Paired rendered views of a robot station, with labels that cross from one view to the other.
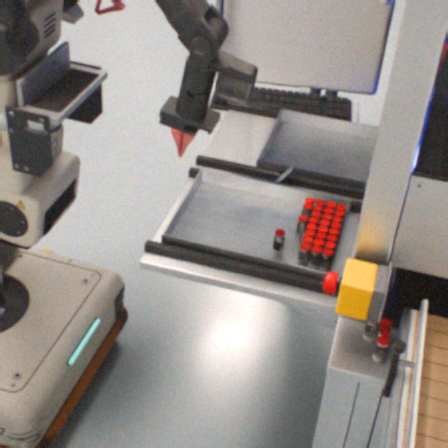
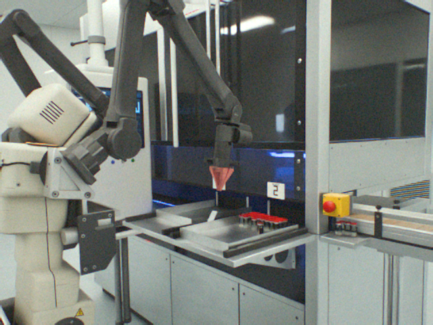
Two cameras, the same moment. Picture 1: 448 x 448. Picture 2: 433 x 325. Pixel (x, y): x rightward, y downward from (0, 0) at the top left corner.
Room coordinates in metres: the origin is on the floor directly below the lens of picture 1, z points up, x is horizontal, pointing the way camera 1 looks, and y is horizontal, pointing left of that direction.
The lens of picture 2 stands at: (0.56, 1.04, 1.26)
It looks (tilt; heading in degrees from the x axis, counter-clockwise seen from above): 6 degrees down; 306
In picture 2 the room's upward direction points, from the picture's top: 1 degrees counter-clockwise
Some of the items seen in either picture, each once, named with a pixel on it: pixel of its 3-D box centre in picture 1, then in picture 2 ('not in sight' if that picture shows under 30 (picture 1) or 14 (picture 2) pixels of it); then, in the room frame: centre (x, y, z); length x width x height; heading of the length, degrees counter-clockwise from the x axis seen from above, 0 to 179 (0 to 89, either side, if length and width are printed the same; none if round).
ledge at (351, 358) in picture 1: (371, 353); (347, 238); (0.96, -0.28, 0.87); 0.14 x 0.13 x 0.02; 77
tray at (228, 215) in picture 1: (259, 223); (239, 230); (1.28, -0.07, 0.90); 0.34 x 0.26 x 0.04; 76
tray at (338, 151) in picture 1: (337, 152); (204, 211); (1.59, -0.26, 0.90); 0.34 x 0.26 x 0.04; 77
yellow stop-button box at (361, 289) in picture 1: (361, 290); (337, 204); (0.98, -0.24, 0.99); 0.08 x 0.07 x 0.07; 77
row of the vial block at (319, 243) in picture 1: (322, 234); (264, 222); (1.25, -0.20, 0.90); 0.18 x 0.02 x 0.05; 166
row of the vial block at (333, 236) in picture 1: (333, 237); (268, 221); (1.24, -0.22, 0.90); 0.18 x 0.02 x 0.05; 166
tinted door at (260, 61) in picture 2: not in sight; (261, 67); (1.31, -0.30, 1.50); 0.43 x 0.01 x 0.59; 167
